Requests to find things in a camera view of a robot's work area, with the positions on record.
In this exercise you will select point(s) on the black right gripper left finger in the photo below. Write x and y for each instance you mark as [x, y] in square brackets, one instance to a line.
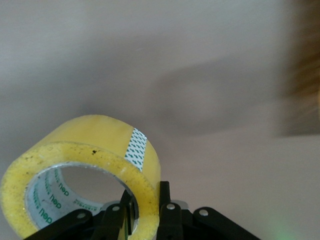
[113, 220]

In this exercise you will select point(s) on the yellow packing tape roll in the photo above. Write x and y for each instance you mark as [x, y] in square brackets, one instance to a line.
[100, 135]

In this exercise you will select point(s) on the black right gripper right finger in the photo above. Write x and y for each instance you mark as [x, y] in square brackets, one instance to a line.
[168, 212]

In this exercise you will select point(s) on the yellow wicker tray orange rim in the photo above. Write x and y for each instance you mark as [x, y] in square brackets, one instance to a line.
[302, 65]

